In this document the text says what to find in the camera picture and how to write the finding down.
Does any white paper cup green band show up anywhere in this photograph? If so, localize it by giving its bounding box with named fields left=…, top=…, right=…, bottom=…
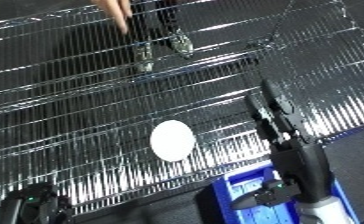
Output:
left=148, top=119, right=198, bottom=163

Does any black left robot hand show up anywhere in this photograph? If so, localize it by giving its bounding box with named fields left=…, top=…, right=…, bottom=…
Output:
left=0, top=181, right=78, bottom=224

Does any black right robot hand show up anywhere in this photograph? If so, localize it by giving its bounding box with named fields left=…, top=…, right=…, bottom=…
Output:
left=229, top=79, right=335, bottom=211

